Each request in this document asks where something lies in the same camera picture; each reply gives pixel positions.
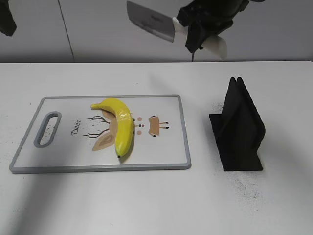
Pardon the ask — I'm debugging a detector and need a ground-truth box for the yellow plastic banana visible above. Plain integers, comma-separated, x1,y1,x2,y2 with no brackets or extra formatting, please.
90,97,134,158

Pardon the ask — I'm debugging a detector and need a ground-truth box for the white handled cleaver knife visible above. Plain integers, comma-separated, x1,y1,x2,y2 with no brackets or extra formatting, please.
126,0,227,59

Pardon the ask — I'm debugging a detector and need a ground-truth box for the black knife stand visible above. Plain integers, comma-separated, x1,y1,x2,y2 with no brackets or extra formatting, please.
209,77,266,171

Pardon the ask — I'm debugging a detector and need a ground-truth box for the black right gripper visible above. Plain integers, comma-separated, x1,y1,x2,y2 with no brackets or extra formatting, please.
177,0,247,53

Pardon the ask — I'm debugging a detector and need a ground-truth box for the white grey cutting board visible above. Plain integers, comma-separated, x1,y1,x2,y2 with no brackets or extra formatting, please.
9,95,191,174

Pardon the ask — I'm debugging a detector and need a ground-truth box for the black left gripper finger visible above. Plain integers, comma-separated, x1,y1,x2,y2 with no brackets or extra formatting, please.
0,0,17,37

